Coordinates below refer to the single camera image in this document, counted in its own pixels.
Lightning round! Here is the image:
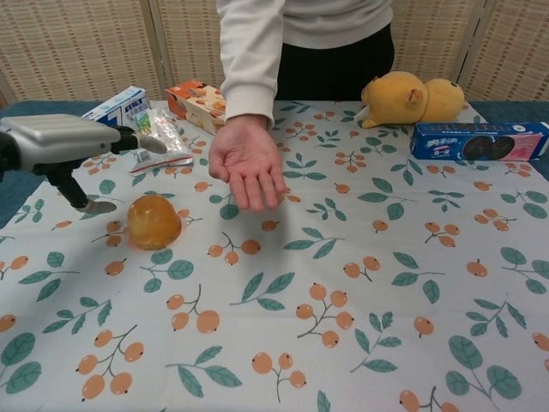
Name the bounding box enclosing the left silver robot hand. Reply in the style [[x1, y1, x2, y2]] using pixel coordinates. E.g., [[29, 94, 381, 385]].
[[0, 112, 169, 215]]

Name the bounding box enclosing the person's bare hand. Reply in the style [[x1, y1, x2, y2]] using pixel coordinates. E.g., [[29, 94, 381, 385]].
[[207, 114, 289, 214]]

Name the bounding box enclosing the orange jelly cup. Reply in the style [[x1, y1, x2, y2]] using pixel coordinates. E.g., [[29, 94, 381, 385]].
[[126, 194, 186, 252]]

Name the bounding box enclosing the person's white-sleeved forearm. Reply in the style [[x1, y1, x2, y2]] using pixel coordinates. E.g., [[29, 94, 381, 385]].
[[218, 0, 285, 130]]

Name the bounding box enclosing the orange biscuit box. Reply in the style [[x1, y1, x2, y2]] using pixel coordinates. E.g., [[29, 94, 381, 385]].
[[165, 81, 227, 136]]

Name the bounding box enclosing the blue and white carton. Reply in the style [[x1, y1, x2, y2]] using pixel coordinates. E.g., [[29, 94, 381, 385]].
[[81, 85, 152, 130]]

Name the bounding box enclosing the clear plastic snack packet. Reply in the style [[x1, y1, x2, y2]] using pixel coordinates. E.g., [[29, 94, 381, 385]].
[[128, 108, 195, 176]]

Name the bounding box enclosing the bamboo folding screen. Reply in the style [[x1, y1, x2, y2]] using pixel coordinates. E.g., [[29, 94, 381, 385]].
[[0, 0, 549, 109]]

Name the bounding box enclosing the floral fruit-print tablecloth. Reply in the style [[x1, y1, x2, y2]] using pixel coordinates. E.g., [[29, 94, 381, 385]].
[[0, 99, 549, 412]]

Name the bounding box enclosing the person's torso, white sweater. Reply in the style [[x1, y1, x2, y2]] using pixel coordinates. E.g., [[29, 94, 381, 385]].
[[215, 0, 396, 103]]

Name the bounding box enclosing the yellow plush toy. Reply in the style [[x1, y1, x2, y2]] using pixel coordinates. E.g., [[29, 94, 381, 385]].
[[359, 70, 469, 130]]

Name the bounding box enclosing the blue cookie box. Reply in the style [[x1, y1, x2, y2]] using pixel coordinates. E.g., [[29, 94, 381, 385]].
[[408, 120, 549, 162]]

